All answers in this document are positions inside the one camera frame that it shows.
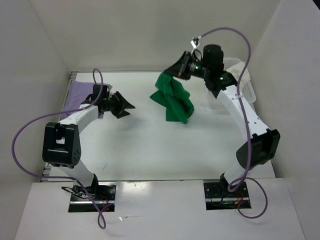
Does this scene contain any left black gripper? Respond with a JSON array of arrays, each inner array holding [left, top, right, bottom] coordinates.
[[102, 91, 135, 119]]

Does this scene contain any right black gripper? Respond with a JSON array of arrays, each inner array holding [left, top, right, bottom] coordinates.
[[163, 51, 210, 81]]

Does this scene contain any green t shirt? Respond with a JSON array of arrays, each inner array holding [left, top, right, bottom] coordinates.
[[149, 73, 194, 124]]

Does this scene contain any purple t shirt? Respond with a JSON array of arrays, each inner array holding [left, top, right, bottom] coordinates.
[[62, 81, 94, 111]]

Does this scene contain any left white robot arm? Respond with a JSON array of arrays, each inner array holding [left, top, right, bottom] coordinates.
[[42, 88, 135, 200]]

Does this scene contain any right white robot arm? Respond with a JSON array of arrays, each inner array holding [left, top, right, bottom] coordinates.
[[164, 44, 281, 197]]

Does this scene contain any white t shirt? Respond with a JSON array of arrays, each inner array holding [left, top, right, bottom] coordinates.
[[226, 61, 251, 85]]

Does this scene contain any white plastic basket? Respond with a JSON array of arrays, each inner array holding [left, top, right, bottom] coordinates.
[[206, 57, 257, 111]]

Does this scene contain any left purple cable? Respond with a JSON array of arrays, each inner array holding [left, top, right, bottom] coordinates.
[[11, 68, 107, 230]]

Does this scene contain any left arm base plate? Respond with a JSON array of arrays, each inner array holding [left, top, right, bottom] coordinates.
[[61, 183, 116, 213]]

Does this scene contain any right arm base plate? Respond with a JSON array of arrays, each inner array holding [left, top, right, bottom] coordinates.
[[203, 180, 252, 211]]

